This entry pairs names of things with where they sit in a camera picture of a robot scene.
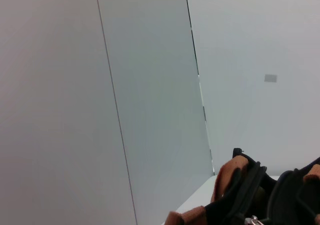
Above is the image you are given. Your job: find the silver zipper pull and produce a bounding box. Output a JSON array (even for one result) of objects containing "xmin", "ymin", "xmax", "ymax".
[{"xmin": 245, "ymin": 215, "xmax": 260, "ymax": 225}]

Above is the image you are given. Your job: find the black bag with orange handles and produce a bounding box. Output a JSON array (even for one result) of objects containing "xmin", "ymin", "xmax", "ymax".
[{"xmin": 166, "ymin": 147, "xmax": 320, "ymax": 225}]

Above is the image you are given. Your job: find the grey wall plate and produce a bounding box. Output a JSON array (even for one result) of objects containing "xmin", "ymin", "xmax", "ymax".
[{"xmin": 264, "ymin": 73, "xmax": 279, "ymax": 83}]

